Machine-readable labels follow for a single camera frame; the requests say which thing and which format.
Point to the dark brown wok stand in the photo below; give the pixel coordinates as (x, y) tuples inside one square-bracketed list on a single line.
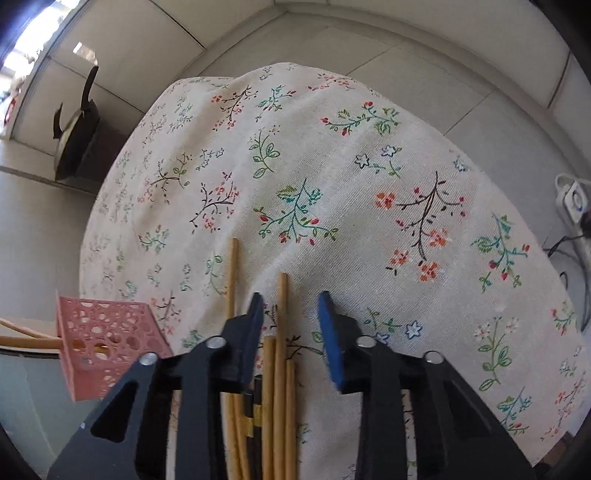
[(99, 154)]

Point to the white power strip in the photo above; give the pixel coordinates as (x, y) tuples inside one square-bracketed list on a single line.
[(572, 198)]

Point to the floral tablecloth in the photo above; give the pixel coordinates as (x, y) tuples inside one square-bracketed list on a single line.
[(323, 184)]

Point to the wooden chopstick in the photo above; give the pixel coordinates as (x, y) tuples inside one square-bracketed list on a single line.
[(243, 443), (281, 314), (23, 326), (27, 342), (291, 415), (234, 277), (268, 415)]

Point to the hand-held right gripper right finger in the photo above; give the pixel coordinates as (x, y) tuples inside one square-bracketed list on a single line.
[(330, 344)]

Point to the dark wok lid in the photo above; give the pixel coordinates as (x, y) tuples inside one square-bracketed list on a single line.
[(68, 134)]

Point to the pink perforated utensil holder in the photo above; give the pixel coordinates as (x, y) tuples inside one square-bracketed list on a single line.
[(106, 323)]

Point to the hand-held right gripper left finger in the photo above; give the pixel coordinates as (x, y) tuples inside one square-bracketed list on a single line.
[(253, 344)]

